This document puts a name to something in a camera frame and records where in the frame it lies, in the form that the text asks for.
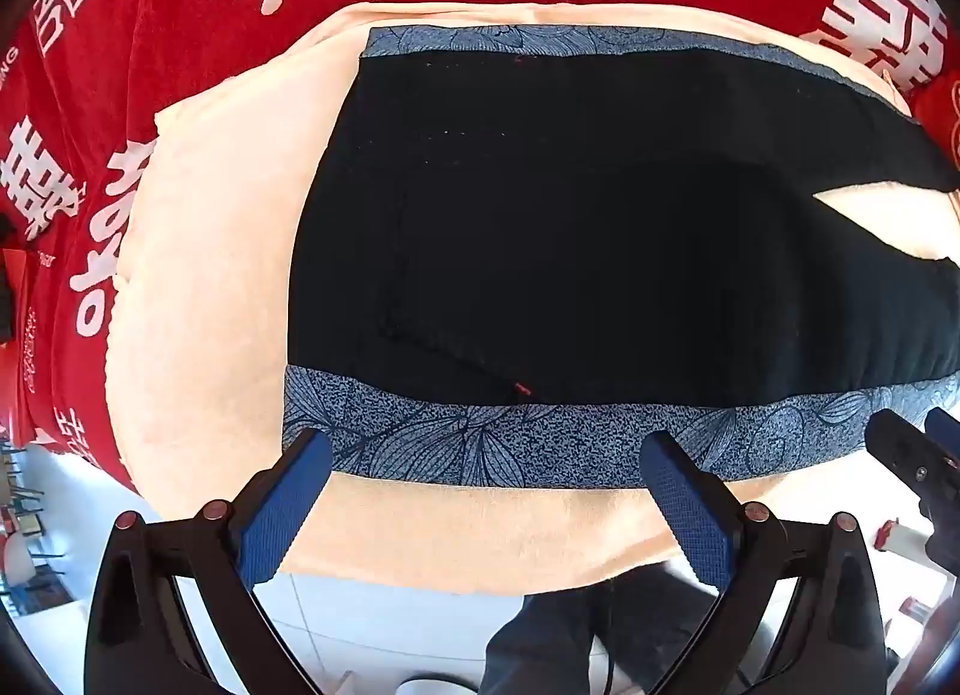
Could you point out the red printed blanket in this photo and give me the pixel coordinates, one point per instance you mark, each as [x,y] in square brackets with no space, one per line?
[187,65]

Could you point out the black pants with blue trim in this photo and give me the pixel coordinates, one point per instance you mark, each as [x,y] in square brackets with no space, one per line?
[562,215]

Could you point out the white bottle with red cap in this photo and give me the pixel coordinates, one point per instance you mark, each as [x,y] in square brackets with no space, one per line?
[904,536]

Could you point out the person's leg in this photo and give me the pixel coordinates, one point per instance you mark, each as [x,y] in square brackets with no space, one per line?
[547,635]

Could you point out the peach towel blanket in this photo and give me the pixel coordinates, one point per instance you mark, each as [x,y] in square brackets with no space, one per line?
[210,290]

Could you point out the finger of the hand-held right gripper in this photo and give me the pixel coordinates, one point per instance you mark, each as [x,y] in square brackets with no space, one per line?
[945,425]
[911,459]

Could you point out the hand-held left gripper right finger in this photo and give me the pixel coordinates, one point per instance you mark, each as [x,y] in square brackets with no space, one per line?
[686,507]

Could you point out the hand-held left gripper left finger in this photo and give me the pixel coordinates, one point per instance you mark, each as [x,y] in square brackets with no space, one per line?
[281,507]

